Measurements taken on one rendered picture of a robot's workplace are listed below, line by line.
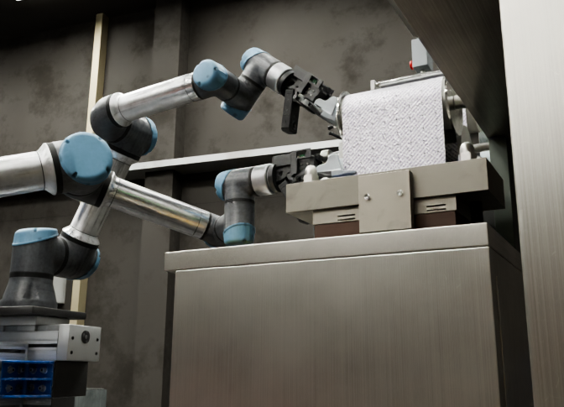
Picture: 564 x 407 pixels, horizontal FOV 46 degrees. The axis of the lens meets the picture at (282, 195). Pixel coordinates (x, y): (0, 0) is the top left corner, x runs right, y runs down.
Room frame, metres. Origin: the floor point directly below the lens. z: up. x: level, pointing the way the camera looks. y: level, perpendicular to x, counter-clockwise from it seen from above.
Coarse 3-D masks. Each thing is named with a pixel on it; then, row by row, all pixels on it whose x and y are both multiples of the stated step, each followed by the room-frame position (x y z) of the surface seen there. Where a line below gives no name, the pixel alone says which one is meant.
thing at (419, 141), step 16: (352, 128) 1.45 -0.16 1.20; (368, 128) 1.43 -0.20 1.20; (384, 128) 1.41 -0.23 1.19; (400, 128) 1.40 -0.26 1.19; (416, 128) 1.38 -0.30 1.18; (432, 128) 1.36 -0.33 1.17; (352, 144) 1.45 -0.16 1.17; (368, 144) 1.43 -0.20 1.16; (384, 144) 1.41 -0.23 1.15; (400, 144) 1.40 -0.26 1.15; (416, 144) 1.38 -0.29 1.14; (432, 144) 1.36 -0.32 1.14; (352, 160) 1.45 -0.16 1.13; (368, 160) 1.43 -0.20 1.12; (384, 160) 1.41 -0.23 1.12; (400, 160) 1.40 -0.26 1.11; (416, 160) 1.38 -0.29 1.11; (432, 160) 1.36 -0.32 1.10
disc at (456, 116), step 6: (450, 90) 1.36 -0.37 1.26; (450, 96) 1.36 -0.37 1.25; (450, 102) 1.36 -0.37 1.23; (450, 108) 1.35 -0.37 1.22; (450, 114) 1.35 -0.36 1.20; (456, 114) 1.40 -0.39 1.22; (462, 114) 1.46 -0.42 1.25; (450, 120) 1.36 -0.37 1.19; (456, 120) 1.40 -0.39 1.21; (462, 120) 1.46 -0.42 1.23; (456, 126) 1.39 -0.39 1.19; (462, 126) 1.46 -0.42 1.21; (456, 132) 1.39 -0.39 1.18
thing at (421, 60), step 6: (414, 42) 1.96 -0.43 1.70; (414, 48) 1.96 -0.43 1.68; (420, 48) 1.95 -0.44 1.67; (414, 54) 1.97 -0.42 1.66; (420, 54) 1.95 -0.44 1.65; (426, 54) 1.95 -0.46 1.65; (414, 60) 1.97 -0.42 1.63; (420, 60) 1.96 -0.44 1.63; (426, 60) 1.95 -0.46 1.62; (432, 60) 2.00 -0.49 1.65; (414, 66) 1.97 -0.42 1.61; (420, 66) 1.96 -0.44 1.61; (426, 66) 1.96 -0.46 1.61; (432, 66) 2.00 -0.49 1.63
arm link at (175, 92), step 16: (208, 64) 1.52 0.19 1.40; (176, 80) 1.60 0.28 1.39; (192, 80) 1.57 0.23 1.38; (208, 80) 1.52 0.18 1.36; (224, 80) 1.55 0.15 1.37; (112, 96) 1.69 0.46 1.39; (128, 96) 1.67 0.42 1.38; (144, 96) 1.64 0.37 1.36; (160, 96) 1.62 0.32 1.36; (176, 96) 1.60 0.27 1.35; (192, 96) 1.59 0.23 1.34; (208, 96) 1.59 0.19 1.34; (224, 96) 1.60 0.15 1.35; (96, 112) 1.72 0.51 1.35; (112, 112) 1.69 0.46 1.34; (128, 112) 1.68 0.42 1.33; (144, 112) 1.67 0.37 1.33; (96, 128) 1.76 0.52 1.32; (112, 128) 1.74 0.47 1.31
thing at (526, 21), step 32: (512, 0) 0.55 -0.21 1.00; (544, 0) 0.54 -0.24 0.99; (512, 32) 0.55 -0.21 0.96; (544, 32) 0.54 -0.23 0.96; (512, 64) 0.56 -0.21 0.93; (544, 64) 0.54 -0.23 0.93; (512, 96) 0.56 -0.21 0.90; (544, 96) 0.54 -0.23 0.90; (512, 128) 0.56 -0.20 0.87; (544, 128) 0.55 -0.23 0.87; (544, 160) 0.55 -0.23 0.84; (544, 192) 0.55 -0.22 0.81; (544, 224) 0.55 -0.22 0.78; (544, 256) 0.55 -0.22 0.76; (544, 288) 0.55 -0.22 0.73; (544, 320) 0.55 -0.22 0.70; (544, 352) 0.55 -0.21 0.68; (544, 384) 0.55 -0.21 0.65
